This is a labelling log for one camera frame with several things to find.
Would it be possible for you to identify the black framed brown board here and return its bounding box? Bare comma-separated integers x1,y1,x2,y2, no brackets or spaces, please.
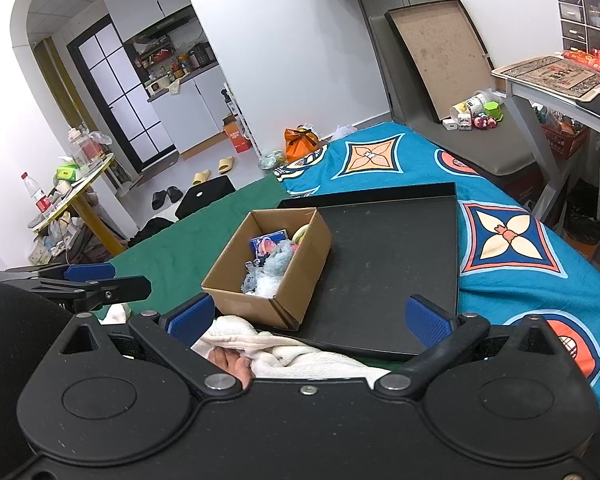
384,0,494,124

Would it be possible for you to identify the white plastic jar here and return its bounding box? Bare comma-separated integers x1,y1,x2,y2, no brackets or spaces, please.
451,90,499,119

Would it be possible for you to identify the orange cardboard box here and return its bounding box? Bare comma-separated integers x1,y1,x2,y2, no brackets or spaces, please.
222,115,253,154

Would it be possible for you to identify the green cloth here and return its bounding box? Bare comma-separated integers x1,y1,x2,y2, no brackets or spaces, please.
106,174,411,363

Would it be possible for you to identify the yellow round table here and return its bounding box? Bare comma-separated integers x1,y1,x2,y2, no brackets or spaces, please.
29,152,129,257

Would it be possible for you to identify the blue patterned blanket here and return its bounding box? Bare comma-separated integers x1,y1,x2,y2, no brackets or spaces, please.
271,122,600,409

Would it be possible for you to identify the white towel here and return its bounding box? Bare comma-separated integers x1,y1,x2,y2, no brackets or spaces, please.
99,304,392,382

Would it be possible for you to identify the black tray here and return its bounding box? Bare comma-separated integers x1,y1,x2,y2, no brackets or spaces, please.
277,182,461,359

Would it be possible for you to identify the brown cardboard box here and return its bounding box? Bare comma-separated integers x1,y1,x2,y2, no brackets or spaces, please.
201,207,334,332

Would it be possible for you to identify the grey desk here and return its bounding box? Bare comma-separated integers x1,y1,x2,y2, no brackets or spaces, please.
490,55,600,222

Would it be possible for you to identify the black laptop bag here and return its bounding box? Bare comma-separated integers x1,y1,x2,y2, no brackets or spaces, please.
174,175,236,220

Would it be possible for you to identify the black bin bag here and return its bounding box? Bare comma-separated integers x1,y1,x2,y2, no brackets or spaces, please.
562,179,600,247

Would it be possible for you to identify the red basket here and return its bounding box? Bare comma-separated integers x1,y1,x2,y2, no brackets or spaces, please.
539,122,589,162

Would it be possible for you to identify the white kitchen cabinet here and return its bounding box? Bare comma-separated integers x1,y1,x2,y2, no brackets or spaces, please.
147,62,231,154
99,0,194,44

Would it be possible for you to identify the grey drawer organizer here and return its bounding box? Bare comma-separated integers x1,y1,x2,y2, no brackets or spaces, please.
554,0,600,59

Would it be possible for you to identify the white lower kitchen cabinet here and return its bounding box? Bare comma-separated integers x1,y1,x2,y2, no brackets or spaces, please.
147,62,231,154

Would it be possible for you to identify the grey fluffy plush toy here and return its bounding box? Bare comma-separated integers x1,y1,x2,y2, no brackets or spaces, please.
264,240,299,277

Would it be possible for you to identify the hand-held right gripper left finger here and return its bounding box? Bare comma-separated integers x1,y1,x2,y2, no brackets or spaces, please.
55,294,243,397

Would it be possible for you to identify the orange bag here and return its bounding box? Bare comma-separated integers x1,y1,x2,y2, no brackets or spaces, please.
284,126,321,164

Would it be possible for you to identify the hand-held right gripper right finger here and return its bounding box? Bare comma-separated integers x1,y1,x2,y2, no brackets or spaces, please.
375,296,573,397

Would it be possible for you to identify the clear bag of white stuffing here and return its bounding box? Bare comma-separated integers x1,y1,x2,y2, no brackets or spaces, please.
254,272,287,302

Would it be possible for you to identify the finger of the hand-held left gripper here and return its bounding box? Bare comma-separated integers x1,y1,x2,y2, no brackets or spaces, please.
30,275,152,311
5,262,116,282

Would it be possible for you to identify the white upper kitchen cabinet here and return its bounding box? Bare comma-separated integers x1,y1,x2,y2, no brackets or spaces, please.
99,0,194,44

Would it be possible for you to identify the grey padded bench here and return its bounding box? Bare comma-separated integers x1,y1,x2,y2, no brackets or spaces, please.
367,6,539,177

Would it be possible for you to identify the blue tissue packet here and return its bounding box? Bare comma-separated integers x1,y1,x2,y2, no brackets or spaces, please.
249,229,289,257

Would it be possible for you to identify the white rack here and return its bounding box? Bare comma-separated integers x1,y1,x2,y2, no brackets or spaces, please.
222,82,261,154

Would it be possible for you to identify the black framed glass door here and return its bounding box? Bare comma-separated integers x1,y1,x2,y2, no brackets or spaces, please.
67,14,179,174

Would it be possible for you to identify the brown printed paper mat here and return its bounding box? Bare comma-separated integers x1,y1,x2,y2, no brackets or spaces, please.
492,56,600,94

